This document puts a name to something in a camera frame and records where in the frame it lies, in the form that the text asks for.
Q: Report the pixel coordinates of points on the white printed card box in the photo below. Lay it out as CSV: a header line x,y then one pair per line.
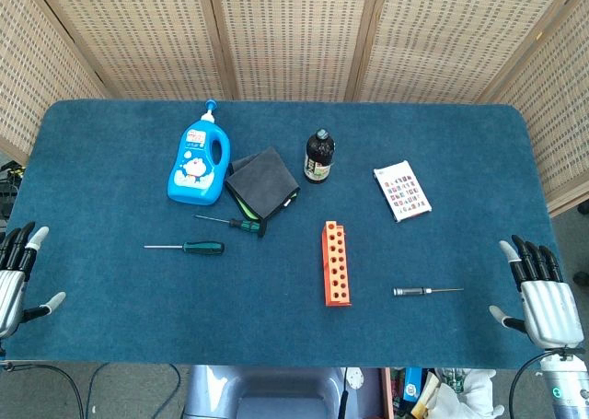
x,y
402,191

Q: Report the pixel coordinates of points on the grey folded cloth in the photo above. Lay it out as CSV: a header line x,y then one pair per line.
x,y
262,179

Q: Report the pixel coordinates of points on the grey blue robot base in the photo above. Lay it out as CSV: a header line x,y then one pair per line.
x,y
276,391

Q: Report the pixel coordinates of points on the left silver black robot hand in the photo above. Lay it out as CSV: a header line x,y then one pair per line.
x,y
11,290

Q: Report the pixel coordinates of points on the blue printed box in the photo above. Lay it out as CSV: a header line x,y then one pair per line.
x,y
412,384

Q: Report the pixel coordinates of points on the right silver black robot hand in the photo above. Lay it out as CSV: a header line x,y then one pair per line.
x,y
550,308

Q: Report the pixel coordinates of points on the blue carpet table mat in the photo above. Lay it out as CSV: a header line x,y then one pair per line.
x,y
115,308

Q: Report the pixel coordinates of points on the green black striped screwdriver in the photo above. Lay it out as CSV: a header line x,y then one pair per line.
x,y
244,225

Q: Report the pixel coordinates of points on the orange drill bit holder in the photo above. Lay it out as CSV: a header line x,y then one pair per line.
x,y
336,271

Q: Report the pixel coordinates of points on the white crumpled cloth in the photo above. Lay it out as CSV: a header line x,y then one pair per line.
x,y
465,396

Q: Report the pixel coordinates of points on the dark vinegar bottle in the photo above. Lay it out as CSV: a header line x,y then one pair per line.
x,y
319,159

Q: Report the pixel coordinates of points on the blue cartoon detergent bottle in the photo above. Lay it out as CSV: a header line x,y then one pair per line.
x,y
193,170

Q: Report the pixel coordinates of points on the bamboo folding screen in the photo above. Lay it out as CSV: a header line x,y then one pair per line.
x,y
294,37

